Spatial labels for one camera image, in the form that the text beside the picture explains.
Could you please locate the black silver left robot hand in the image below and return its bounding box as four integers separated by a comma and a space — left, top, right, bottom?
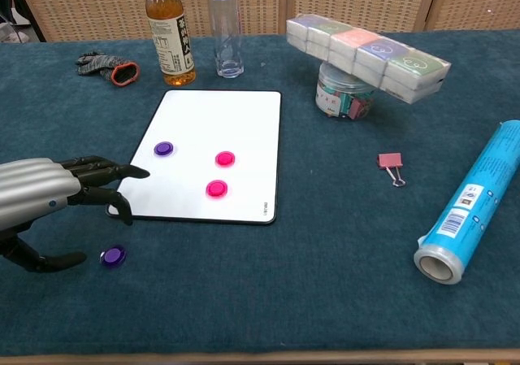
0, 155, 151, 274

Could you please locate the purple round magnet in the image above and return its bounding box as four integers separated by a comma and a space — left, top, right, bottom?
99, 245, 128, 269
153, 141, 176, 158

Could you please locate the red round magnet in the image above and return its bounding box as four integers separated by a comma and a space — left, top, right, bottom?
205, 179, 229, 199
214, 150, 236, 168

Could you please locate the grey knit work glove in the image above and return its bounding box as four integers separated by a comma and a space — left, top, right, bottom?
75, 51, 141, 87

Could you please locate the white magnetic board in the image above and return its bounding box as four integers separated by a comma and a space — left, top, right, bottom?
106, 89, 283, 226

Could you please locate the brown tea bottle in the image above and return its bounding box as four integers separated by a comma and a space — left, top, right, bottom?
145, 0, 197, 87

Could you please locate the clear empty water bottle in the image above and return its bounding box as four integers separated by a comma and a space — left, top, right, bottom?
207, 0, 245, 79

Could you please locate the dark blue table cloth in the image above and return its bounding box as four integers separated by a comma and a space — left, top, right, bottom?
0, 29, 520, 358

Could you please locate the clear jar of clips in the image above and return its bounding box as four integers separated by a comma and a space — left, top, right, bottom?
314, 61, 377, 120

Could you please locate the wrapped tissue packs bundle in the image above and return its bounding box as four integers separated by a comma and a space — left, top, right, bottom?
285, 13, 453, 105

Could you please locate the pink binder clip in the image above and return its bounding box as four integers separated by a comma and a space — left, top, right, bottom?
377, 152, 407, 188

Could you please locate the blue cling film roll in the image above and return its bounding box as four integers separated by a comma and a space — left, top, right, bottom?
413, 119, 520, 286

